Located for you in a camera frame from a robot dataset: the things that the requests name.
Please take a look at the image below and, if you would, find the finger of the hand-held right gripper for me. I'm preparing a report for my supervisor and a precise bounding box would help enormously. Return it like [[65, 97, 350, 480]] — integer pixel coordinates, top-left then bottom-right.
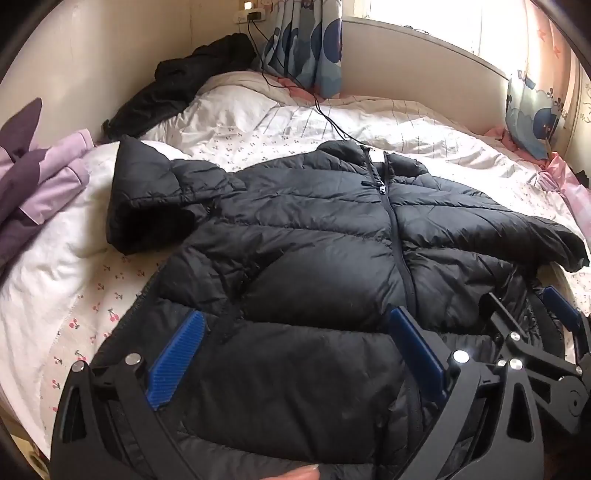
[[480, 292, 579, 380], [541, 285, 591, 365]]

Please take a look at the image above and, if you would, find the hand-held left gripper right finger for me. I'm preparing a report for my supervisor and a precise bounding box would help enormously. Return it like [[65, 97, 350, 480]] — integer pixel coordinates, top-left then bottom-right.
[[388, 307, 548, 480]]

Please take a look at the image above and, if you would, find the cherry print bedsheet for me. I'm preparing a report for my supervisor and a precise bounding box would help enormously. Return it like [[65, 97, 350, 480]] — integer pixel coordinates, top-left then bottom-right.
[[39, 115, 591, 416]]

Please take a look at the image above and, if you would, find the pink cloth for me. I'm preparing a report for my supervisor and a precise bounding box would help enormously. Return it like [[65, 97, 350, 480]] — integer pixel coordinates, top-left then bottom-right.
[[482, 124, 591, 232]]

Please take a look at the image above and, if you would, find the black coat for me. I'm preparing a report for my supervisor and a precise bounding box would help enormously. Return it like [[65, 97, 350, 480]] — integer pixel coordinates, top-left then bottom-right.
[[102, 33, 257, 141]]

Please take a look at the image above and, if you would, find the bright window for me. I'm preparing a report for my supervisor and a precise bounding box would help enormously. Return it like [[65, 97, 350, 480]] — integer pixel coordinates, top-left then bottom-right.
[[342, 0, 529, 79]]

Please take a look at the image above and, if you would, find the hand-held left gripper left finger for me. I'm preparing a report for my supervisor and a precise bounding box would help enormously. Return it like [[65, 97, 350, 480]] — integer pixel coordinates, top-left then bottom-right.
[[50, 309, 208, 480]]

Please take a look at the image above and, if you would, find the person's left hand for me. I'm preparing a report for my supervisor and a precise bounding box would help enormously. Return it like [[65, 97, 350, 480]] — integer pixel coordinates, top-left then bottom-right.
[[277, 465, 324, 480]]

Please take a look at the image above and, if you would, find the white wall socket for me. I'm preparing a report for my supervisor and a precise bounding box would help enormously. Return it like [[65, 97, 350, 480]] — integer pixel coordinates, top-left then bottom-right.
[[235, 0, 269, 24]]

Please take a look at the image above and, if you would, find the white striped quilt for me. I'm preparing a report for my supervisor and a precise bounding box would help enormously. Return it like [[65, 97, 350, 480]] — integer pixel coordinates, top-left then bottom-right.
[[139, 69, 578, 217]]

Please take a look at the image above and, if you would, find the blue cartoon patterned curtain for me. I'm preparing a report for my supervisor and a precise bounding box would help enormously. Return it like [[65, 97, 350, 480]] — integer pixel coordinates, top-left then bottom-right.
[[261, 0, 345, 100], [505, 0, 591, 160]]

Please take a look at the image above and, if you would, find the purple jacket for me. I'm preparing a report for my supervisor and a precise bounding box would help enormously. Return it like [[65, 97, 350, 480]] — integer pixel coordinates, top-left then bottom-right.
[[0, 98, 95, 273]]

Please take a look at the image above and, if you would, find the black cable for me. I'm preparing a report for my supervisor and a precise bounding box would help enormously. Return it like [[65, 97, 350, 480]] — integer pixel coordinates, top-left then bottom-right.
[[247, 16, 370, 148]]

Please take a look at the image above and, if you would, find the black puffer jacket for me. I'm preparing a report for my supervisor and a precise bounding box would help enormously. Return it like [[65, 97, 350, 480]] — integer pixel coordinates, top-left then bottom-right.
[[90, 135, 591, 480]]

